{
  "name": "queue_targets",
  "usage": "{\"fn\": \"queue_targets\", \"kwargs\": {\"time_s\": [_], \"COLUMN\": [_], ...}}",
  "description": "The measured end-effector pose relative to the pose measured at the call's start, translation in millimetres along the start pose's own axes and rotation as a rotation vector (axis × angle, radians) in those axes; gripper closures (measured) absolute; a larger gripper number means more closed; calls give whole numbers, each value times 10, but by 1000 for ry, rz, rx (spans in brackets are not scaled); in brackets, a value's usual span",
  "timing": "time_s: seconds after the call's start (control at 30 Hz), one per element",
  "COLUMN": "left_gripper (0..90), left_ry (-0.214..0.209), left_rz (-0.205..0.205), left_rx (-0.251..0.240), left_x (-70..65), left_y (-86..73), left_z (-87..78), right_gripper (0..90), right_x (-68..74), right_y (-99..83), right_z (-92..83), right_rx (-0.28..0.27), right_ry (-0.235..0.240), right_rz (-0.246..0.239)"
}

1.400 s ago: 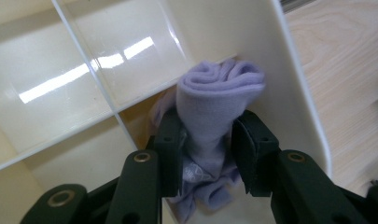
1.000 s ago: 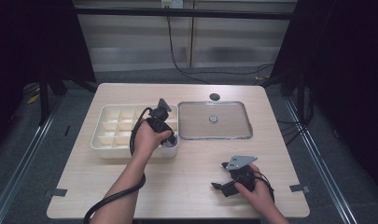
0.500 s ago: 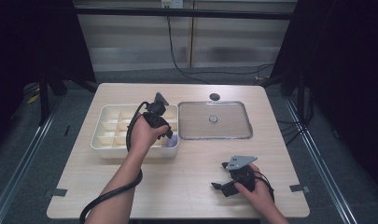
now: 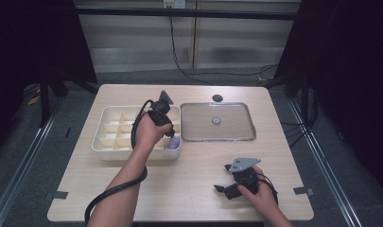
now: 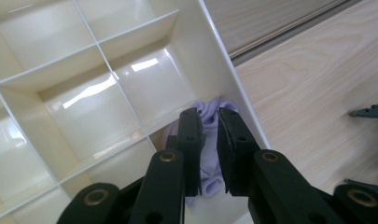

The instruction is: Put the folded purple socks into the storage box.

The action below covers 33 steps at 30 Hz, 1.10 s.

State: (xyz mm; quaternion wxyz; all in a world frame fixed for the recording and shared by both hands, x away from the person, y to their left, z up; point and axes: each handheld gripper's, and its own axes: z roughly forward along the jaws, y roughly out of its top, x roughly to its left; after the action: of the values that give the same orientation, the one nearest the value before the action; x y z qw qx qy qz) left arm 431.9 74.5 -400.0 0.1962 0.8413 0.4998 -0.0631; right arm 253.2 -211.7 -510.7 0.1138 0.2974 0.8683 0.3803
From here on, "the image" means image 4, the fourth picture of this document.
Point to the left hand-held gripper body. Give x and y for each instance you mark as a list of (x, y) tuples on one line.
[(159, 113)]

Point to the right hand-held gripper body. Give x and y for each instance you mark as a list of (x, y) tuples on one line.
[(244, 181)]

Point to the lavender sock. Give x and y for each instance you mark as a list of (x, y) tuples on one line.
[(174, 143)]

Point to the cream compartment storage box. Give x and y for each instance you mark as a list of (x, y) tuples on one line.
[(116, 151)]

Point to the person's left hand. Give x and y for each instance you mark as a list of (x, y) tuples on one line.
[(148, 134)]

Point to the person's right hand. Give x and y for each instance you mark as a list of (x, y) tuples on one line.
[(264, 198)]

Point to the clear plastic tray lid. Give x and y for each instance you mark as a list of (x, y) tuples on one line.
[(198, 126)]

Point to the round lid knob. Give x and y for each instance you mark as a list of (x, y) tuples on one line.
[(216, 120)]

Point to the dark round table grommet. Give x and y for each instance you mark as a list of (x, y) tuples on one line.
[(217, 98)]

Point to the grey tape strip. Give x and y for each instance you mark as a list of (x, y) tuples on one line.
[(56, 195), (303, 190)]

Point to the small black floor tape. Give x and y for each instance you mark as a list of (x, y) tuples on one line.
[(67, 132)]

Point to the black metal stand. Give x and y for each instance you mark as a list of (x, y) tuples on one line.
[(304, 101), (44, 104)]

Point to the black horizontal bar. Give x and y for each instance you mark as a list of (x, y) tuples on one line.
[(132, 12)]

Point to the yellow floor object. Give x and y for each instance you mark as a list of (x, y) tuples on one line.
[(33, 100)]

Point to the dark curtain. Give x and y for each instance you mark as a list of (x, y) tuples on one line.
[(28, 41), (353, 63)]

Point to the metal floor rail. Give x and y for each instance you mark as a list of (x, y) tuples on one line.
[(324, 164), (25, 164)]

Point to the white wall socket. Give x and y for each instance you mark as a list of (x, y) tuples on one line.
[(175, 3)]

